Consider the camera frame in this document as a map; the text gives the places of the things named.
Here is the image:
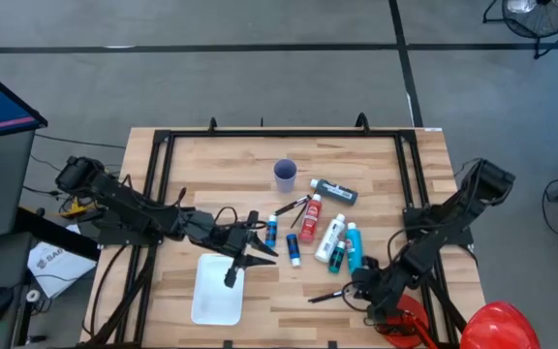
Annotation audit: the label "red paint bottle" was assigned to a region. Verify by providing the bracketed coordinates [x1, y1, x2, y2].
[297, 193, 324, 244]

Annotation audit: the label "large dark teal paint bottle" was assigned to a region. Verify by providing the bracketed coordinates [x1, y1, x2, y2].
[309, 177, 359, 206]

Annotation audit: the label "white paper sheet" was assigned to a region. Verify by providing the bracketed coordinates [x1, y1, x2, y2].
[26, 223, 99, 300]

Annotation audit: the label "lavender plastic cup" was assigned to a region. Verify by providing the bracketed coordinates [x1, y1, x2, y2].
[272, 158, 298, 195]

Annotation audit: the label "black floor fan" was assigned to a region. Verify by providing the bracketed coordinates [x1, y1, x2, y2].
[481, 0, 558, 60]

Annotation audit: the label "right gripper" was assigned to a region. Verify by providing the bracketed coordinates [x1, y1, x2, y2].
[342, 256, 401, 326]

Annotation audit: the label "black brush white-tipped bristles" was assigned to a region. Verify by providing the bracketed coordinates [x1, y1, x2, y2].
[307, 289, 347, 304]

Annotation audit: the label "red hard hat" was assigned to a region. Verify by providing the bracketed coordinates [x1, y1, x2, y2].
[459, 300, 543, 349]

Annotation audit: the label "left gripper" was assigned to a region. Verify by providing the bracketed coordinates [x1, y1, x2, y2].
[213, 208, 280, 290]

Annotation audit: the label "white paint bottle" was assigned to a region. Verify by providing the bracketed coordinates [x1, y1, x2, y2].
[313, 213, 347, 265]

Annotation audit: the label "small light blue paint bottle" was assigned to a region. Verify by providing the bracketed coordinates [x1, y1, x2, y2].
[264, 214, 279, 249]

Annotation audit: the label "large turquoise paint bottle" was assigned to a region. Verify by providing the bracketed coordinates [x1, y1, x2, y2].
[345, 222, 365, 275]

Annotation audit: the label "black straight floor cable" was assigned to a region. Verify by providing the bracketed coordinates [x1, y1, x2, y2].
[34, 133, 128, 149]

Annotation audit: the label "black metal table frame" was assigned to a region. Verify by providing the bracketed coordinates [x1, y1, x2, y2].
[82, 111, 469, 349]

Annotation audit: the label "blue glue stick near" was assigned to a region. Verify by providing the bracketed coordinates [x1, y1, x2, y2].
[286, 233, 302, 269]

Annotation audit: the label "small teal paint bottle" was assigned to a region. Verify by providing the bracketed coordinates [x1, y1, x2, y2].
[327, 240, 347, 275]

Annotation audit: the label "white plastic tray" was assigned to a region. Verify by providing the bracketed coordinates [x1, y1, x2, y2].
[190, 252, 246, 327]

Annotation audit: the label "black paintbrush silver ferrule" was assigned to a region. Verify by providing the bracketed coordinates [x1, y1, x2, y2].
[273, 198, 307, 217]

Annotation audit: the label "yellow cable bundle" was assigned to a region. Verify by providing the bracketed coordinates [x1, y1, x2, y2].
[58, 198, 97, 219]

